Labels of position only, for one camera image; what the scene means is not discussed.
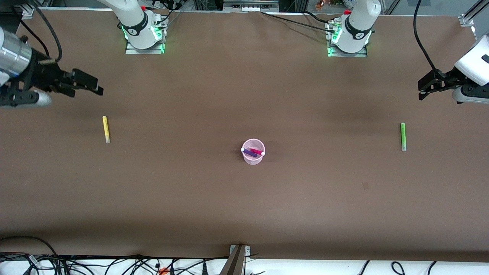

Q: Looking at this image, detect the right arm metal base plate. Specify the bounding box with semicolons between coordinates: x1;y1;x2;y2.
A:
125;38;165;55

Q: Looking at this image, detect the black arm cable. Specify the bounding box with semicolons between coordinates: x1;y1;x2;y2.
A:
13;6;63;63
413;0;438;73

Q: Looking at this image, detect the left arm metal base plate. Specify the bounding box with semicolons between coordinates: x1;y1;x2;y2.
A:
327;42;368;58

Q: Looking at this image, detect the long black table cable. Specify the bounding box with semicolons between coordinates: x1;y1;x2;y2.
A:
261;11;334;31

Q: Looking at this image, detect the metal table edge bracket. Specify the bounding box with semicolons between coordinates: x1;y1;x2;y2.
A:
220;244;251;275

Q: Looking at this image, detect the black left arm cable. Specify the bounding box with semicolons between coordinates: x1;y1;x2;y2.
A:
413;0;438;73

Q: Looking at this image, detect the aluminium frame corner post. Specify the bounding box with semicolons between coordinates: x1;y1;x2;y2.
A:
460;0;489;27
13;4;40;19

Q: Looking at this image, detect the grey power strip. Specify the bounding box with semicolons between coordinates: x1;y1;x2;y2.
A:
223;0;279;12

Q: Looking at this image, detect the pink round pen holder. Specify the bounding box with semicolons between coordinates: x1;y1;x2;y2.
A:
241;139;266;165

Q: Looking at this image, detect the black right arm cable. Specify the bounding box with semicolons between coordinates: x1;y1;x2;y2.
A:
13;6;63;63

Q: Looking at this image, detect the black looped floor cable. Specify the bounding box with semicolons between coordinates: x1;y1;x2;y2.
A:
0;236;58;256

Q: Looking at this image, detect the short black table cable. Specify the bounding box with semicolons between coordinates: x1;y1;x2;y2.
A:
305;11;334;23

